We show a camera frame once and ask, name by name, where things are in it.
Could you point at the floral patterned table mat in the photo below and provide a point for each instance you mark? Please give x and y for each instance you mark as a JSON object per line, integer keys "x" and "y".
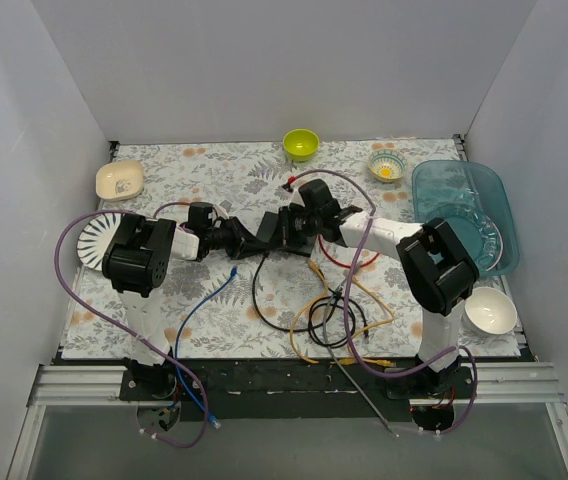
{"x": 252, "y": 308}

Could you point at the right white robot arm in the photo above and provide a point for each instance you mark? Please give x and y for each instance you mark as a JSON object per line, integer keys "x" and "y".
{"x": 437, "y": 267}

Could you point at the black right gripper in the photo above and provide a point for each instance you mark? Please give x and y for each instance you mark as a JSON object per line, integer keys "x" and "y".
{"x": 283, "y": 232}

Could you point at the teal plastic tray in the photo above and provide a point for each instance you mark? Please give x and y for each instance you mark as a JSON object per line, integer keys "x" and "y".
{"x": 436, "y": 182}

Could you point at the aluminium frame rail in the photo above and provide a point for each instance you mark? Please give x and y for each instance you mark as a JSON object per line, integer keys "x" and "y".
{"x": 82, "y": 384}

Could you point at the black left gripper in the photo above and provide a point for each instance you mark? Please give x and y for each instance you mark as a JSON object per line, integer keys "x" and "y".
{"x": 237, "y": 238}

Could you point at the white bowl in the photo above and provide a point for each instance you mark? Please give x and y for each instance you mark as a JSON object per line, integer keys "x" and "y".
{"x": 489, "y": 312}

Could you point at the dark grey network switch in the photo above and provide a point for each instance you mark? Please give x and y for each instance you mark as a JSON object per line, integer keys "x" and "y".
{"x": 281, "y": 233}

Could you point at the teal glass plate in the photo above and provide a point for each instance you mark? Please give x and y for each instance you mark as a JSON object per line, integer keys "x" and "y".
{"x": 477, "y": 232}

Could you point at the cream square dish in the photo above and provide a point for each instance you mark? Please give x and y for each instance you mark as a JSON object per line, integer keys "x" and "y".
{"x": 118, "y": 181}

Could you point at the lime green bowl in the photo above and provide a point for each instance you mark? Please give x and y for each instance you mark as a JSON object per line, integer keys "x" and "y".
{"x": 300, "y": 145}

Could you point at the blue striped white plate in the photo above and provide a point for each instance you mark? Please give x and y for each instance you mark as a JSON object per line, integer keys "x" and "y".
{"x": 95, "y": 237}

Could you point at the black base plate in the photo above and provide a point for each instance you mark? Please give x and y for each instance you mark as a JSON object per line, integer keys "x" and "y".
{"x": 288, "y": 389}

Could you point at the patterned yellow centre bowl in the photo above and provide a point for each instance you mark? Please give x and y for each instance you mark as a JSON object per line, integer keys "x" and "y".
{"x": 387, "y": 165}

